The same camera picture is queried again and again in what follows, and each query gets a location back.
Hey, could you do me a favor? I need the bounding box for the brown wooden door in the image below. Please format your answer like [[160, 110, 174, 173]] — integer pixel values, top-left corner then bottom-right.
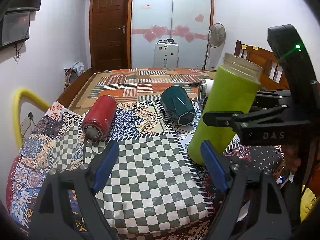
[[89, 0, 129, 72]]

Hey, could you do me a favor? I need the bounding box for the white thermos bottle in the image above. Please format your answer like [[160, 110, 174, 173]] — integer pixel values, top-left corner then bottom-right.
[[197, 79, 214, 105]]

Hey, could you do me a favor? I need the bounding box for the frosted sliding wardrobe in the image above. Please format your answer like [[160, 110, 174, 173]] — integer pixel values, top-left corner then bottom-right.
[[131, 0, 213, 68]]

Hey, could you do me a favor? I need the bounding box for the white standing fan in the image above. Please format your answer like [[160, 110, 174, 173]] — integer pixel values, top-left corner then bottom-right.
[[203, 22, 226, 70]]

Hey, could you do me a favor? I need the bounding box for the clothes pile on bedframe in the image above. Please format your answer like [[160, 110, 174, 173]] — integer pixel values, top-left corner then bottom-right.
[[64, 61, 85, 87]]

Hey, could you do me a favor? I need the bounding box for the wooden bed headboard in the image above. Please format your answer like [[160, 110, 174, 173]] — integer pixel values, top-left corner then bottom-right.
[[234, 40, 289, 90]]

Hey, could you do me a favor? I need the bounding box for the lime green bottle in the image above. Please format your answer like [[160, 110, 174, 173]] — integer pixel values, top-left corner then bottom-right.
[[188, 53, 263, 165]]

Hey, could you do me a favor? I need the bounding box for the white box appliance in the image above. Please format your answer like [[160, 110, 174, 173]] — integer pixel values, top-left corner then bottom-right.
[[153, 38, 179, 68]]

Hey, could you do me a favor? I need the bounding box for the red thermos bottle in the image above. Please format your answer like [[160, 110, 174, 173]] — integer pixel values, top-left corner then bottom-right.
[[81, 95, 117, 141]]

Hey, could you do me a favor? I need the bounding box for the grey wall panel screen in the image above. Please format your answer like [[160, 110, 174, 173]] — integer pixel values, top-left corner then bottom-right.
[[1, 12, 30, 49]]

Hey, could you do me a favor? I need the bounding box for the striped patchwork bed mat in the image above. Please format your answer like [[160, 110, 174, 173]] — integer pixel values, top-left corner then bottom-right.
[[68, 68, 216, 114]]

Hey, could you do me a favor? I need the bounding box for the yellow foam tube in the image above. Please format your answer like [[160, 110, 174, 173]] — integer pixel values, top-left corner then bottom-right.
[[12, 87, 51, 150]]

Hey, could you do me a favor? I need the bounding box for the dark green faceted cup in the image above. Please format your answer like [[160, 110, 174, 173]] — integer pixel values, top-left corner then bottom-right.
[[161, 86, 196, 126]]

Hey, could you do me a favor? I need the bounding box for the patchwork patterned cloth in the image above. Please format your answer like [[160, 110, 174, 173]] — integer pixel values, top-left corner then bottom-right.
[[5, 97, 286, 240]]

